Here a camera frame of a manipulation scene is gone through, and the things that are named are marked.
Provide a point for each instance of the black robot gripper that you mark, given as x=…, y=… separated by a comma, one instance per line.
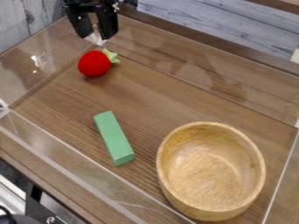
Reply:
x=105, y=9

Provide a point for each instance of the red plush strawberry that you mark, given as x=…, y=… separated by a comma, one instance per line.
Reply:
x=96, y=61

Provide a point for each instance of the round wooden bowl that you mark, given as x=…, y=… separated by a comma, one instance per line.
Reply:
x=211, y=170

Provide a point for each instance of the green rectangular block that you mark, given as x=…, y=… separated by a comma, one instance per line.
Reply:
x=115, y=139

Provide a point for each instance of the clear acrylic enclosure wall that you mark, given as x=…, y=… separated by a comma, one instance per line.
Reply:
x=84, y=186

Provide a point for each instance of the black table leg bracket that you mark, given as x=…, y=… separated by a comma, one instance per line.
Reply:
x=36, y=210

